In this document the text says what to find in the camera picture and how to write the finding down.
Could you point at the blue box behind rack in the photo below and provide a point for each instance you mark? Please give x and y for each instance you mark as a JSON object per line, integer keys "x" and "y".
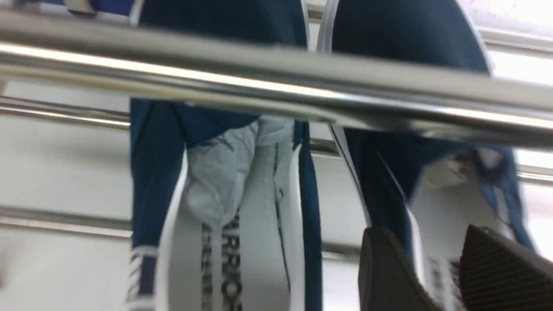
{"x": 93, "y": 7}

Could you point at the navy canvas sneaker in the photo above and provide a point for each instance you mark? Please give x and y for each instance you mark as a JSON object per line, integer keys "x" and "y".
{"x": 225, "y": 211}
{"x": 437, "y": 155}

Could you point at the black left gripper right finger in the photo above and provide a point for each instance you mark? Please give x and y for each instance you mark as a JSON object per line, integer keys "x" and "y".
{"x": 498, "y": 274}

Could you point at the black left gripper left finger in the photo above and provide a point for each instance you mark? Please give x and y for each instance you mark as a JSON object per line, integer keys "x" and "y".
{"x": 386, "y": 278}

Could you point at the stainless steel shoe rack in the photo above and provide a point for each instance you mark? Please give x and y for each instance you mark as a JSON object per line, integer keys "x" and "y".
{"x": 242, "y": 56}

